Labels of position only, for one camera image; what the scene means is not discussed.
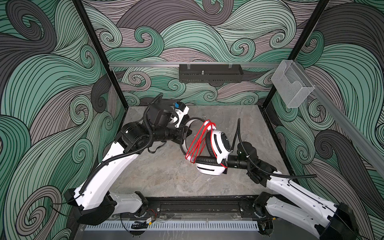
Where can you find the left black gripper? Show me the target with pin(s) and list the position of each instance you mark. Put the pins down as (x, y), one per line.
(182, 133)

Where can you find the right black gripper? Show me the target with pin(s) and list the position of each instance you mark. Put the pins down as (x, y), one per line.
(227, 163)

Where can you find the white black headphones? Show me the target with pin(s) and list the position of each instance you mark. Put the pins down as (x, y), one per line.
(209, 150)

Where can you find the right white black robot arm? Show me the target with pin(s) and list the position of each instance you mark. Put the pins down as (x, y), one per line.
(322, 218)

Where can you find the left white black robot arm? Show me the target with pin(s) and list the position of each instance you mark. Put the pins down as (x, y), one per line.
(92, 201)

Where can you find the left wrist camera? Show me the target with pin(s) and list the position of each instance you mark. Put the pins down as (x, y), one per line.
(180, 111)

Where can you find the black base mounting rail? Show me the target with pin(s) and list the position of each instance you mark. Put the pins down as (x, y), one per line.
(245, 206)

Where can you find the black perforated wall tray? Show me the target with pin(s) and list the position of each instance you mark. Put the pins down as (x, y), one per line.
(210, 73)

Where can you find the white slotted cable duct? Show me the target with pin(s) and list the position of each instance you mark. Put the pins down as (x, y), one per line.
(178, 225)

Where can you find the black frame post right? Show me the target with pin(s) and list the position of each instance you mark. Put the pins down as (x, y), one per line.
(310, 25)

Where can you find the black frame post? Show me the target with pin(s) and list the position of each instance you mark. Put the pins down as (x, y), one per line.
(310, 25)
(95, 41)

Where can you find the clear plastic wall bin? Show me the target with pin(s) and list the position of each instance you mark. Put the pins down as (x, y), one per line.
(292, 83)

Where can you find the aluminium rail back wall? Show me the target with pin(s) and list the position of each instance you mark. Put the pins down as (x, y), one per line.
(152, 64)

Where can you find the aluminium rail wall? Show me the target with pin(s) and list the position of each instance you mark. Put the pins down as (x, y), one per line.
(152, 64)
(340, 106)

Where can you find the black frame post left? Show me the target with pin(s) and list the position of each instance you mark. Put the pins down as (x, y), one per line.
(95, 41)

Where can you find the aluminium rail right wall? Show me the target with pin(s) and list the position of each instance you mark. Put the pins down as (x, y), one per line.
(340, 106)

